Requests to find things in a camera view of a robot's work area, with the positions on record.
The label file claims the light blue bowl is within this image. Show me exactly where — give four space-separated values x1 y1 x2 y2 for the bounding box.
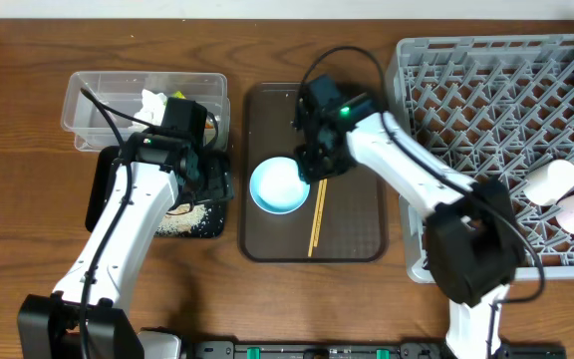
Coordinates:
249 157 310 214

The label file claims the yellow snack wrapper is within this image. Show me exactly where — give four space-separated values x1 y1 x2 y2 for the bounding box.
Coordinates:
171 91 186 99

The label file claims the white tissue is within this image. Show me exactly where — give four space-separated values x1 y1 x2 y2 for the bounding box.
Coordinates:
134 89 167 126

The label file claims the white cup green inside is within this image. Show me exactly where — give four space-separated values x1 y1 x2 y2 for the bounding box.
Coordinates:
523 160 574 206

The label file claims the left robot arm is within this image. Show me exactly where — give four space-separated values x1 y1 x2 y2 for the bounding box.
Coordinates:
17 98 233 358

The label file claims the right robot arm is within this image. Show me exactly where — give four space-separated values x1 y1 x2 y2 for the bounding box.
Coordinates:
293 75 525 358

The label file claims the clear plastic waste bin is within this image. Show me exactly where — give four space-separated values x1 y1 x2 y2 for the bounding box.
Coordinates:
61 71 230 152

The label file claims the grey dishwasher rack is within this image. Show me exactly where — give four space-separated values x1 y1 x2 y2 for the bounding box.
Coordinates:
386 34 574 280

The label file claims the black plastic tray bin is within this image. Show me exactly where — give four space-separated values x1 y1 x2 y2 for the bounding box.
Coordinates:
85 146 227 239

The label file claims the wooden chopstick left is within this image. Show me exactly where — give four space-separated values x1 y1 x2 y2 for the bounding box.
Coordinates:
307 179 324 258

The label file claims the wooden chopstick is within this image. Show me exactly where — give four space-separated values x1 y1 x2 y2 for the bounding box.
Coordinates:
312 179 328 249
307 179 324 258

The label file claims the brown serving tray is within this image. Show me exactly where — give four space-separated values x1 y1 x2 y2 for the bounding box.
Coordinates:
238 83 388 263

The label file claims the wooden chopstick right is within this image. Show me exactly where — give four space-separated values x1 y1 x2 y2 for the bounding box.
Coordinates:
312 179 328 249

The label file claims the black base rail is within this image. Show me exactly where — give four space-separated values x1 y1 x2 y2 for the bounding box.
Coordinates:
186 340 567 359

